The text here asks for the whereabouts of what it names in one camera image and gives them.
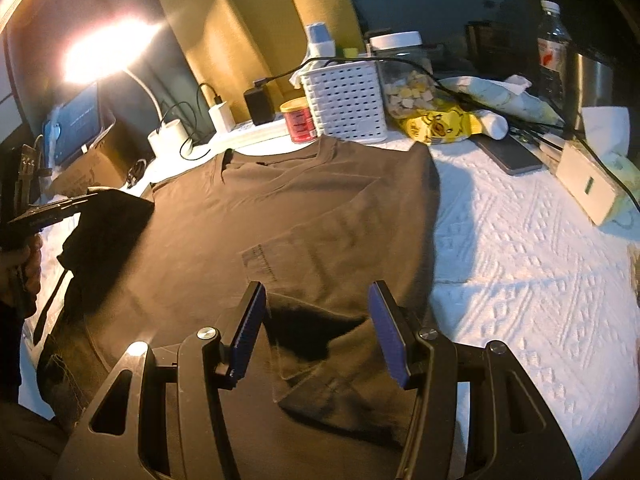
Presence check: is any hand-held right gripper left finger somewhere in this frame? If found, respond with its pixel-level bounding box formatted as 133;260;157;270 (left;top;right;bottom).
52;280;268;480

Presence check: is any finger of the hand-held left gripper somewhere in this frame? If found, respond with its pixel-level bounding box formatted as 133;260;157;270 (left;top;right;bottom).
7;196;91;227

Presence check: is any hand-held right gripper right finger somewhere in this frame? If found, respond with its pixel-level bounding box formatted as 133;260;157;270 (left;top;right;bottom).
367;280;583;480

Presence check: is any brown t-shirt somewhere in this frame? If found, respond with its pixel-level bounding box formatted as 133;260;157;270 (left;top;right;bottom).
37;137;442;480

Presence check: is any person's left hand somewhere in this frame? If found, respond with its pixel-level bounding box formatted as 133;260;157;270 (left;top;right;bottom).
15;233;46;319

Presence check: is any cardboard box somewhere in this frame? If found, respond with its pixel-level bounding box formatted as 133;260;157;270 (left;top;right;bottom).
50;135;129;199

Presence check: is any laptop with blue screen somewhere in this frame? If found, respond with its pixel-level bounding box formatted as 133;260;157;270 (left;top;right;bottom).
42;82;118;167

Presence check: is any white textured bedspread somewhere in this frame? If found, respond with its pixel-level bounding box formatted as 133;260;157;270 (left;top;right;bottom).
20;120;640;480

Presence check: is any white desk lamp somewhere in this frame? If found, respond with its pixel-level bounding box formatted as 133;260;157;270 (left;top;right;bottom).
60;12;191;160

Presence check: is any white charger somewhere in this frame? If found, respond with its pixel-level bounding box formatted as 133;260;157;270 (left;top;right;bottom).
207;102;236;134

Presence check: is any white power strip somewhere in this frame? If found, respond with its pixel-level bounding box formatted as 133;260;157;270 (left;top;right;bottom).
180;120;293;159

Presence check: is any red can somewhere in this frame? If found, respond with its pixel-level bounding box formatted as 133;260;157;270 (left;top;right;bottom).
279;99;321;145

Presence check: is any yellow snack bag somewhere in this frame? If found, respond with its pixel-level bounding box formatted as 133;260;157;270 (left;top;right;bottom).
390;105;483;147

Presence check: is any dark smartphone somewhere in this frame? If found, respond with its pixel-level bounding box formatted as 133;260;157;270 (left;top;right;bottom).
472;132;545;177

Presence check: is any black charger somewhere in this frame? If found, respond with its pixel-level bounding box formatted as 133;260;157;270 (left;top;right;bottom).
244;85;276;126

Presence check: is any white perforated plastic basket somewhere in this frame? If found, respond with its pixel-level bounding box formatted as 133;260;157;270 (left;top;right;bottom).
299;59;390;144

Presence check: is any white rectangular box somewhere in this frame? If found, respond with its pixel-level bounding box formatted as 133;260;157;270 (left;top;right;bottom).
555;140;630;226

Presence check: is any yellow padded panel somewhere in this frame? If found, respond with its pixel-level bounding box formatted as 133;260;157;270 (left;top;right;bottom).
145;0;362;127

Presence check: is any pale printed soft pack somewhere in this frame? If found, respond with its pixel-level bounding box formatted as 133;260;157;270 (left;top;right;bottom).
440;74;567;124

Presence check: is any pale green tissue pack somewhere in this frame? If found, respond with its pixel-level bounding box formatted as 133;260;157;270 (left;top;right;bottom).
600;152;640;227

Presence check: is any glass jar with white lid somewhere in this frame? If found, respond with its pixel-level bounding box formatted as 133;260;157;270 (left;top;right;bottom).
369;31;437;121

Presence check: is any blue and white container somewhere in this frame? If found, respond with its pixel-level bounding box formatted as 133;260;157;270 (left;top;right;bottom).
305;22;336;61

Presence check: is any white tissue sheet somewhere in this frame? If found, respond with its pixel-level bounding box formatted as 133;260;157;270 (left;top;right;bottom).
582;106;634;157

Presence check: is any clear water bottle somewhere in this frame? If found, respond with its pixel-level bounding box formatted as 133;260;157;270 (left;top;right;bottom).
537;0;574;111

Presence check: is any steel pot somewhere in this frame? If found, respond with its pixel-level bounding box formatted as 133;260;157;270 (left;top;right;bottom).
565;50;617;134

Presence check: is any black strap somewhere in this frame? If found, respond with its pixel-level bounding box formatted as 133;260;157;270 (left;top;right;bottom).
32;269;69;342

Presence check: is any black coiled cable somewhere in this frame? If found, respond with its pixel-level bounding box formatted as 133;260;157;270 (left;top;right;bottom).
127;158;149;189

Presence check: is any black charger cable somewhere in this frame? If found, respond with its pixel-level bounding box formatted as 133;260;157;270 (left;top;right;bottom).
160;82;221;157

